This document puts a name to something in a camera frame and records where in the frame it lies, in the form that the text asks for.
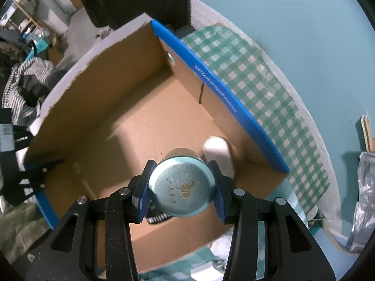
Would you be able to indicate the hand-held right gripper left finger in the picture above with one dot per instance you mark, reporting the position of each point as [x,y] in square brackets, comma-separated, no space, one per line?
[117,228]

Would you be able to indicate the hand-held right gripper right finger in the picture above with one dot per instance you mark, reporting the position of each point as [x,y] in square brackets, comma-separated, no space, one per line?
[249,228]

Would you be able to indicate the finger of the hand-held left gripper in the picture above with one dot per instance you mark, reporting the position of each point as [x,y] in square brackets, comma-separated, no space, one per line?
[22,137]
[32,181]

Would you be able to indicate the round teal metal tin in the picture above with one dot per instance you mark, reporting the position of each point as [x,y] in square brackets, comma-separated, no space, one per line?
[181,184]

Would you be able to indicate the beige oval case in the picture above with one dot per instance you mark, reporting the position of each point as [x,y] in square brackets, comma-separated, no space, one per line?
[216,152]

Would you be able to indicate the blue cardboard box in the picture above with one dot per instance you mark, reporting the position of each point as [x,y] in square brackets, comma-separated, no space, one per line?
[117,137]

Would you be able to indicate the grey striped cloth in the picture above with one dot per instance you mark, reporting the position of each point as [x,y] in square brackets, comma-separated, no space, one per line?
[26,79]

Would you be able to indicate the light green checked tablecloth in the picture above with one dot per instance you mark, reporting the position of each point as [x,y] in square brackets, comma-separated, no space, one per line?
[164,272]

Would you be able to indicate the teal plastic basket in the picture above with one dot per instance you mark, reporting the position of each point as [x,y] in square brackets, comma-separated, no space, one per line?
[316,228]

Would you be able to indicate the wooden shelf rack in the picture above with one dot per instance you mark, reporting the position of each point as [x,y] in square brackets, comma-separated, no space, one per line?
[29,14]

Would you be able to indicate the silver foil curtain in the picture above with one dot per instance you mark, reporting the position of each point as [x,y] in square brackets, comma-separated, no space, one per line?
[364,196]

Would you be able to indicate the dark green checked cloth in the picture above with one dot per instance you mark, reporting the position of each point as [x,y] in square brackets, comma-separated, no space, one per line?
[249,87]

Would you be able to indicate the wooden strip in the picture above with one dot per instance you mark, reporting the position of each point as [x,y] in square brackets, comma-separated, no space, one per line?
[367,134]

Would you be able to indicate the black hanging garment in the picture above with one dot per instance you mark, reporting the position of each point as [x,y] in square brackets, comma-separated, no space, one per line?
[131,0]

